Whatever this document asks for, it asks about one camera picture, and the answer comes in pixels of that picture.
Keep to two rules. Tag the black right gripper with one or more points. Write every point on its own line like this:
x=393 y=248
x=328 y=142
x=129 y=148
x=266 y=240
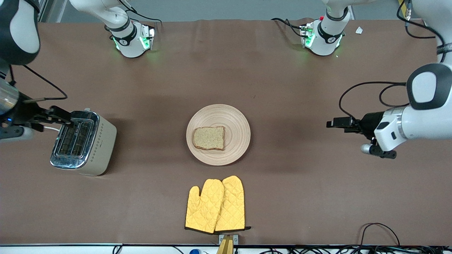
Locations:
x=23 y=113

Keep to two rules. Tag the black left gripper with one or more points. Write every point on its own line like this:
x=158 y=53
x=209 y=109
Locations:
x=369 y=124

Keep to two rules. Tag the round wooden plate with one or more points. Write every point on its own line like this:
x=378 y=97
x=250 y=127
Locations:
x=236 y=120

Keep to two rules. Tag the brown toast slice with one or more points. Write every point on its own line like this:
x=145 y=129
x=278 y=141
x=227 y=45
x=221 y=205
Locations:
x=209 y=138

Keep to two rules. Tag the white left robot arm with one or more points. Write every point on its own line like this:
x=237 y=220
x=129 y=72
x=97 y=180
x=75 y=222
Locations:
x=429 y=88

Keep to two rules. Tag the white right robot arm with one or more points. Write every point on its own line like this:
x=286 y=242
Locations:
x=17 y=31

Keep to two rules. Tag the cream and chrome toaster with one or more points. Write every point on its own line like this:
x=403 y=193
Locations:
x=102 y=141

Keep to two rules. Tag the brown table cover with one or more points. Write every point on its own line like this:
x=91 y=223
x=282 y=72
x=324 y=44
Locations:
x=317 y=176

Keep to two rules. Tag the small white paper scrap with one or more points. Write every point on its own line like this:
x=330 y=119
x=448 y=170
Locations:
x=359 y=30

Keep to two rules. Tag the yellow quilted oven mitt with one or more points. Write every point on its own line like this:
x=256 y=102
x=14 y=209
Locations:
x=204 y=208
x=233 y=204

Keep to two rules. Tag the aluminium frame profile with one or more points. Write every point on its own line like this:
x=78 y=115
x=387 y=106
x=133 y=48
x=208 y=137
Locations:
x=42 y=8

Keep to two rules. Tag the small metal bracket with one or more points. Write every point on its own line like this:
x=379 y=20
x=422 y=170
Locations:
x=236 y=239

